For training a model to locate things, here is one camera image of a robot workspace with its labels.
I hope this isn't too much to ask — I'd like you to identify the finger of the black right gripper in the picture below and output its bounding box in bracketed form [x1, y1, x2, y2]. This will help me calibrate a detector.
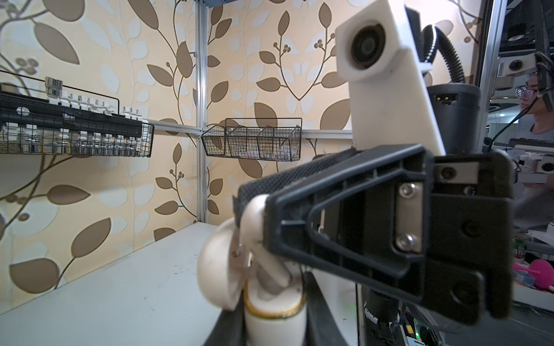
[233, 147, 359, 226]

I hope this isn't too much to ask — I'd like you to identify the wire basket with socket set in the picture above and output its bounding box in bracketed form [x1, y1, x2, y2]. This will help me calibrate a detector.
[1, 77, 154, 157]

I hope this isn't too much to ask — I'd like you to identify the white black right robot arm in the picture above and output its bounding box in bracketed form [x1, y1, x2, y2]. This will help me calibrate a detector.
[234, 21, 513, 345]

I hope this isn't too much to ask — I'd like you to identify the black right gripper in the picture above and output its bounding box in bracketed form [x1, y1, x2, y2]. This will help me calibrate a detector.
[263, 144, 514, 325]

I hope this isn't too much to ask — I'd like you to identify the empty black wire basket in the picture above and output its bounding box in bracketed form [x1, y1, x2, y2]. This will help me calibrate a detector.
[201, 118, 303, 161]

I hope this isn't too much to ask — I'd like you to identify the person at teleoperation desk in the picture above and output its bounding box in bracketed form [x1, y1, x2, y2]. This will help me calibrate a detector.
[506, 71, 554, 234]

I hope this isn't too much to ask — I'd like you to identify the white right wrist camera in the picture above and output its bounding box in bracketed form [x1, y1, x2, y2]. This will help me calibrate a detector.
[336, 1, 446, 156]

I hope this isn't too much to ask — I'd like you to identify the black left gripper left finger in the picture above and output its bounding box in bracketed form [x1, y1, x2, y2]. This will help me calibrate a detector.
[203, 298, 247, 346]

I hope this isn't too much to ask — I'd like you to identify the black socket set rail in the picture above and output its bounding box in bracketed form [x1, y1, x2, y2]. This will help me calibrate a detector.
[1, 83, 154, 138]

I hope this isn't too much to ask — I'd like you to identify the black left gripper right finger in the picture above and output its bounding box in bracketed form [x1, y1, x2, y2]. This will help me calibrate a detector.
[304, 272, 347, 346]

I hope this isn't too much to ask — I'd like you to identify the white tray with toys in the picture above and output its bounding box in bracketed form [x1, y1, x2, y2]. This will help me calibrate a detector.
[513, 231, 553, 312]

